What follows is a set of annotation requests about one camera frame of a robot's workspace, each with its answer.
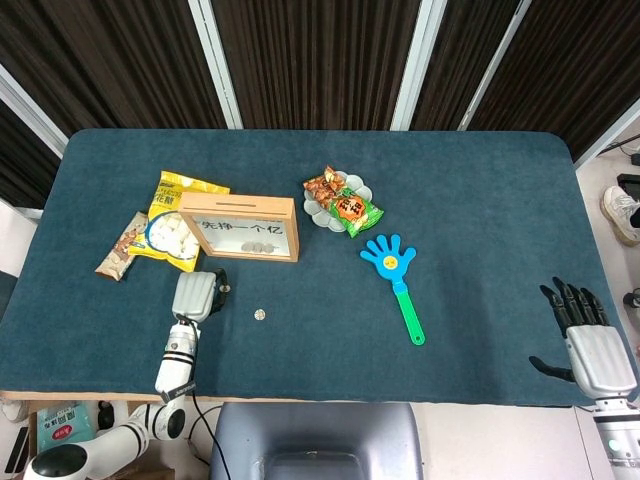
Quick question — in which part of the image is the teal paper packet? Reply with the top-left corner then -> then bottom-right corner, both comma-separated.
37,403 -> 97,454

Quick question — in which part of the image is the orange-brown snack packet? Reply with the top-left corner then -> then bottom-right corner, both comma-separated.
302,165 -> 351,211

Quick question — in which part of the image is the grey flower-shaped plate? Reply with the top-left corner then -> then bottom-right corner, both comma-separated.
303,171 -> 375,234

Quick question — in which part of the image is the brown snack bar packet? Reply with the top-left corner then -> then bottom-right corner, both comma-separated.
94,211 -> 151,283

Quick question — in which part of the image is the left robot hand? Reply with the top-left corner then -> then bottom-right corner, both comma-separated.
171,268 -> 233,324

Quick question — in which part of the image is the white partition post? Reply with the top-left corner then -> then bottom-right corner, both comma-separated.
389,0 -> 448,132
188,0 -> 245,130
458,0 -> 532,132
0,63 -> 70,160
573,97 -> 640,169

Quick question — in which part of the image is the green snack packet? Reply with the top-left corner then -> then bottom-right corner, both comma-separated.
324,185 -> 386,239

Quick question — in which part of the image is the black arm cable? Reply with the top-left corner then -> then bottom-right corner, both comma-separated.
177,313 -> 221,456

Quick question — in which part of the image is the blue hand clapper toy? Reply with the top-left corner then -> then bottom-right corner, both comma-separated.
359,233 -> 427,347

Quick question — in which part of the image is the yellow marshmallow bag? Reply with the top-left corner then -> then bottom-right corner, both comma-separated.
127,170 -> 231,277

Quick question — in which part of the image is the dark teal tablecloth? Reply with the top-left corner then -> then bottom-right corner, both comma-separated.
0,128 -> 632,409

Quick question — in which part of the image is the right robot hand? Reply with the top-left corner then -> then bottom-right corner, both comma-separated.
528,276 -> 640,400

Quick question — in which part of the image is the wooden coin box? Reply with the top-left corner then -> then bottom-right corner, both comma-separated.
178,191 -> 301,263

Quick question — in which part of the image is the cardboard box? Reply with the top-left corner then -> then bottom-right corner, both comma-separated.
27,399 -> 176,480

